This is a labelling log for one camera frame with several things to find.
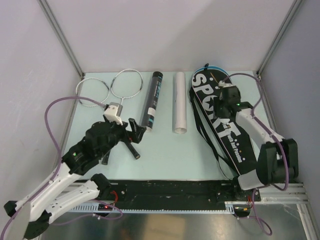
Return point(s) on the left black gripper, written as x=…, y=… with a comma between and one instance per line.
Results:
x=135, y=135

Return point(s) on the blue racket bag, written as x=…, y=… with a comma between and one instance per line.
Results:
x=210, y=67

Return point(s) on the black racket bag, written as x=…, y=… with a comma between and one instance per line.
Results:
x=227, y=140

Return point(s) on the white racket black grip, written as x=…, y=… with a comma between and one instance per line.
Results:
x=126, y=84

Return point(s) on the black shuttlecock tube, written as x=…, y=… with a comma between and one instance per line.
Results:
x=151, y=101

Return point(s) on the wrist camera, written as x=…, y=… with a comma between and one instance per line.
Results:
x=112, y=113
x=223, y=84

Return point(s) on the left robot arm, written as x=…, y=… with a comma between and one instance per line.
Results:
x=47, y=203

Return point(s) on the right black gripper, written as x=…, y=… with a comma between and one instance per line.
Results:
x=217, y=101

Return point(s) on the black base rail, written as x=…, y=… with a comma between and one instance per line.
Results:
x=175, y=193

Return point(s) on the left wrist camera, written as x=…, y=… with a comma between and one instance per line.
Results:
x=112, y=113

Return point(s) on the white cable duct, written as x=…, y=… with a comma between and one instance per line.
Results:
x=99, y=208

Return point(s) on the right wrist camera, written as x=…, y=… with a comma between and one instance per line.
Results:
x=223, y=84

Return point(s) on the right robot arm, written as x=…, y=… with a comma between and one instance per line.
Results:
x=277, y=161

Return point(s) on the white shuttlecock tube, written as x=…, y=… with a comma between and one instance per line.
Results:
x=179, y=103

